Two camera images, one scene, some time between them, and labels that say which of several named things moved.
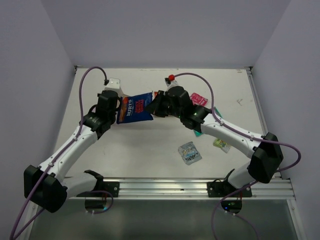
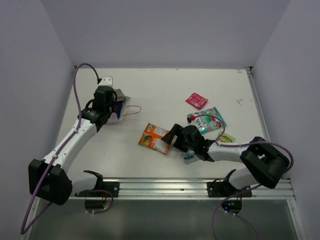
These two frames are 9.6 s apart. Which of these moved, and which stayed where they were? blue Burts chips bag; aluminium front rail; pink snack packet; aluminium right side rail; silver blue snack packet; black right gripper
Moved: black right gripper; blue Burts chips bag
Stayed: silver blue snack packet; aluminium right side rail; aluminium front rail; pink snack packet
